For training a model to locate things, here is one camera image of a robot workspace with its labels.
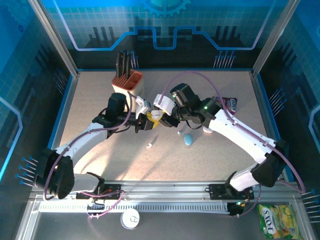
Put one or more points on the white square charging case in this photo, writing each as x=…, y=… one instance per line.
x=157, y=114

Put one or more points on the light blue earbud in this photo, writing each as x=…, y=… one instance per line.
x=179, y=132

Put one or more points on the white stem earbud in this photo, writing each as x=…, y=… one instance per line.
x=149, y=145

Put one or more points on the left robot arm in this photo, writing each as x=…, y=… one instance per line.
x=85, y=136

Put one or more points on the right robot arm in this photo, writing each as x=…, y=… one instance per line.
x=240, y=132

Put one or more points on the beige knife block orange top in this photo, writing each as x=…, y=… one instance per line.
x=130, y=88

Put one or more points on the purple candy bag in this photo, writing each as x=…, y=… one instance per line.
x=230, y=103

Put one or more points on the white round lid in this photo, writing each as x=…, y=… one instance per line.
x=130, y=219

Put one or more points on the black controller box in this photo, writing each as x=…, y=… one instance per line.
x=235, y=210

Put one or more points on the yellow green candy bag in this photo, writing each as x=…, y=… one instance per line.
x=277, y=222

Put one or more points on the aluminium side rail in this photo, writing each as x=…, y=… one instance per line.
x=266, y=112
x=63, y=117

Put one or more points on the long aluminium base rail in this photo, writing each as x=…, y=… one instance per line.
x=162, y=190

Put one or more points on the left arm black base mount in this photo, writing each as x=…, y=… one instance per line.
x=112, y=187

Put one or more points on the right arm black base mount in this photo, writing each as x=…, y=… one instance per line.
x=217, y=191

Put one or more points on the aluminium frame post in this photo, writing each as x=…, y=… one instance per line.
x=53, y=37
x=273, y=37

